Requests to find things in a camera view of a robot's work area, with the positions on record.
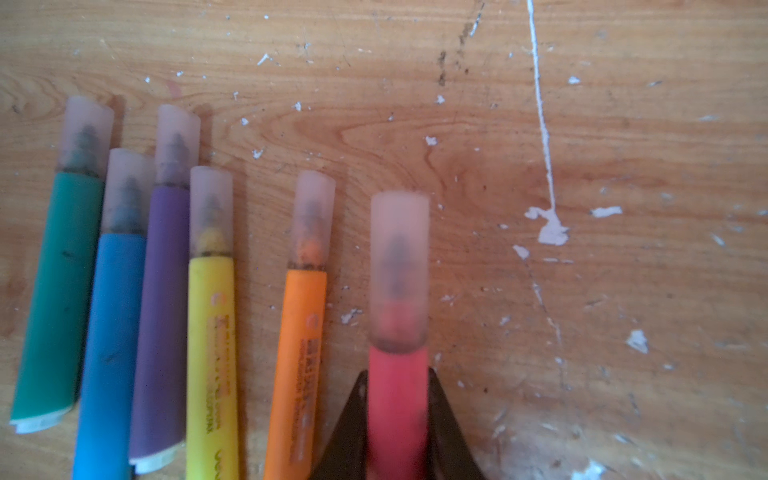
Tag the yellow pen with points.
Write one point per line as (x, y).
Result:
(212, 420)

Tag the red pen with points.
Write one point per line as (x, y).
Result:
(397, 409)

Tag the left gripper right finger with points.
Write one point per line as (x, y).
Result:
(448, 453)

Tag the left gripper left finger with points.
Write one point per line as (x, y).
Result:
(345, 455)

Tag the orange pen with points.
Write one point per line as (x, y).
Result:
(292, 419)

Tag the blue pen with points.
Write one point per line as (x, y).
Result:
(103, 436)

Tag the purple pen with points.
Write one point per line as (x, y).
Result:
(158, 422)

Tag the green pen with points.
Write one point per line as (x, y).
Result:
(48, 380)

